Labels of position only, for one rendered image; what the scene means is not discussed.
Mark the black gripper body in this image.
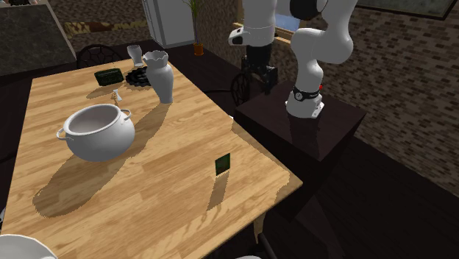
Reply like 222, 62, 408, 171
245, 43, 274, 77

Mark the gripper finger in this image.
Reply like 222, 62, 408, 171
240, 54, 253, 84
263, 65, 279, 96

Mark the black patterned chair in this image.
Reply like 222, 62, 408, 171
76, 43, 123, 70
229, 71, 252, 107

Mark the wooden framed window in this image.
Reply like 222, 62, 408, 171
232, 13, 303, 46

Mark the potted plant orange pot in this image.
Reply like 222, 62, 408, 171
182, 0, 206, 57

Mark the dark robot stand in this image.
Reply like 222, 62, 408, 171
234, 79, 367, 224

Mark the white scalloped vase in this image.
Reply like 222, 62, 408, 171
143, 50, 175, 105

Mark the white refrigerator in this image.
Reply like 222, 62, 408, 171
141, 0, 196, 49

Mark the small green square card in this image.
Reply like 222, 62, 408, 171
214, 152, 232, 177

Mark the black ruffled object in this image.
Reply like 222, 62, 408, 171
124, 66, 152, 88

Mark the white goblet cup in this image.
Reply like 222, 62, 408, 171
126, 44, 145, 68

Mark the wooden table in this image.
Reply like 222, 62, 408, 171
0, 58, 304, 259

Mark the dark green basket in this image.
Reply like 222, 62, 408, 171
93, 67, 125, 88

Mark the dark stone counter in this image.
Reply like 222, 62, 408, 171
0, 0, 78, 77

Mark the white round dish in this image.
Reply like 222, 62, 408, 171
0, 233, 59, 259

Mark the white pot with handles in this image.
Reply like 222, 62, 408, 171
55, 103, 136, 163

